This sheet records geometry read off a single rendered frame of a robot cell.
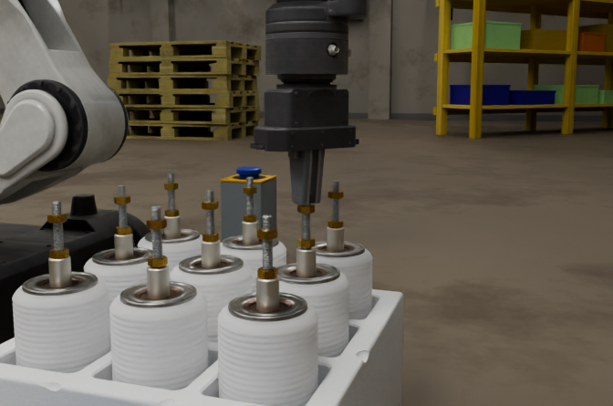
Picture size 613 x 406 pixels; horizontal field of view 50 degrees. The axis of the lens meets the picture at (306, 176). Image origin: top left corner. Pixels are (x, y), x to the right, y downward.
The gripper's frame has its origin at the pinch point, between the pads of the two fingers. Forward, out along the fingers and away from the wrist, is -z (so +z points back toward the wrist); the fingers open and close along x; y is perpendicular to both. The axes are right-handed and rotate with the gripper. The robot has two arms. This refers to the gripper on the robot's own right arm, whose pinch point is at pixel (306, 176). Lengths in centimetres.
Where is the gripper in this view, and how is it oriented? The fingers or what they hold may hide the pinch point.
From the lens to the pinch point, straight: 72.6
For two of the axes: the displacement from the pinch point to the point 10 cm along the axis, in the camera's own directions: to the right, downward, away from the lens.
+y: 6.0, 1.1, -8.0
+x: -8.0, 0.8, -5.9
